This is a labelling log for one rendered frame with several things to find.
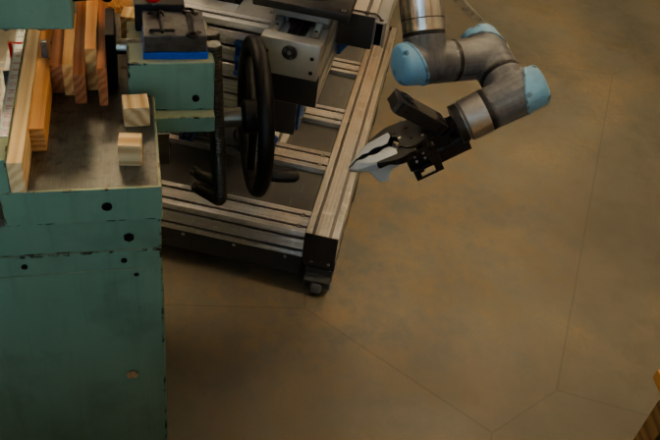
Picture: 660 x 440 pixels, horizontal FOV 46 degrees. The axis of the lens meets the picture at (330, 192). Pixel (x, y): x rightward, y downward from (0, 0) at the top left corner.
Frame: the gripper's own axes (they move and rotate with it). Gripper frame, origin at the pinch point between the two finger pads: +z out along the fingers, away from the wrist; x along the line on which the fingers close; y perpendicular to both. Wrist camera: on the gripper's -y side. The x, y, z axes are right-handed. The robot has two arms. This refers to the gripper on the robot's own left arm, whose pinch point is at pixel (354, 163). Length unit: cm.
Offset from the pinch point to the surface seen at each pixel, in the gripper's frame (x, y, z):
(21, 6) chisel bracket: 8, -48, 32
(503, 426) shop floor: -8, 91, -2
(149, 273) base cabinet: -10.7, -6.8, 37.4
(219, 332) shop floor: 30, 59, 55
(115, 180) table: -16.4, -30.1, 28.7
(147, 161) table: -12.5, -27.9, 24.8
